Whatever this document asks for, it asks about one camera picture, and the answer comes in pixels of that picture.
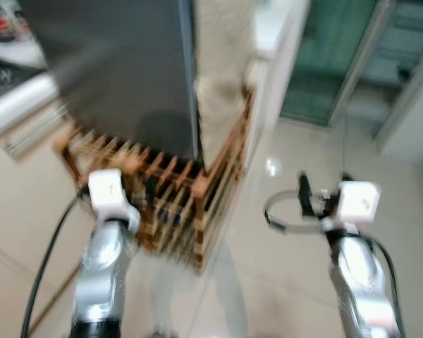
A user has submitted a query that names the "fridge door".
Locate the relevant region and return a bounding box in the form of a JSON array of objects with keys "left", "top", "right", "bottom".
[{"left": 18, "top": 0, "right": 200, "bottom": 164}]

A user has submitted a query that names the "fridge body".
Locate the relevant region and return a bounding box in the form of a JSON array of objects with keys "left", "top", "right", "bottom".
[{"left": 194, "top": 0, "right": 259, "bottom": 171}]

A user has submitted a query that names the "wooden slatted rack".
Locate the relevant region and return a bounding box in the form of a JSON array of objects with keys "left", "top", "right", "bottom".
[{"left": 54, "top": 88, "right": 256, "bottom": 274}]

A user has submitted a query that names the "green glass sliding door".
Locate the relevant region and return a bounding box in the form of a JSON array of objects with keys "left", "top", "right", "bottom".
[{"left": 281, "top": 0, "right": 396, "bottom": 129}]

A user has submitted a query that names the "grey panelled cabinet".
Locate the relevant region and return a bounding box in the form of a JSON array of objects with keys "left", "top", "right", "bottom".
[{"left": 360, "top": 0, "right": 423, "bottom": 89}]

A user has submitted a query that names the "white kitchen counter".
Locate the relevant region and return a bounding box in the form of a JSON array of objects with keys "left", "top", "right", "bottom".
[{"left": 0, "top": 35, "right": 63, "bottom": 145}]

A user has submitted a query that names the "white cabinet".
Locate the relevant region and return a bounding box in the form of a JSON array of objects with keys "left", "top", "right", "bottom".
[{"left": 243, "top": 0, "right": 311, "bottom": 167}]

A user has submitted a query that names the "dark sauce bottle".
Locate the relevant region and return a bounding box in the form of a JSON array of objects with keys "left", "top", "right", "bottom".
[{"left": 0, "top": 0, "right": 19, "bottom": 43}]

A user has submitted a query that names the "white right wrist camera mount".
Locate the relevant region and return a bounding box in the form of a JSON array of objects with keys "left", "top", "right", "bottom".
[{"left": 336, "top": 181, "right": 381, "bottom": 226}]

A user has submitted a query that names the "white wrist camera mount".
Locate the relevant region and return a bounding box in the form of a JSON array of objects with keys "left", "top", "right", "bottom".
[
  {"left": 87, "top": 168, "right": 133, "bottom": 216},
  {"left": 336, "top": 181, "right": 381, "bottom": 226}
]

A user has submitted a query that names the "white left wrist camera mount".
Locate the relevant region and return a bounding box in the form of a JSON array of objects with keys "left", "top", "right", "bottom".
[{"left": 87, "top": 168, "right": 133, "bottom": 216}]

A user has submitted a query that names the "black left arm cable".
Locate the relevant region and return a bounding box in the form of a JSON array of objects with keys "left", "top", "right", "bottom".
[{"left": 21, "top": 189, "right": 92, "bottom": 338}]

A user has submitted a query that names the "metal cabinet handle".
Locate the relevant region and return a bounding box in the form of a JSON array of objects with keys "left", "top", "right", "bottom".
[{"left": 5, "top": 106, "right": 66, "bottom": 157}]

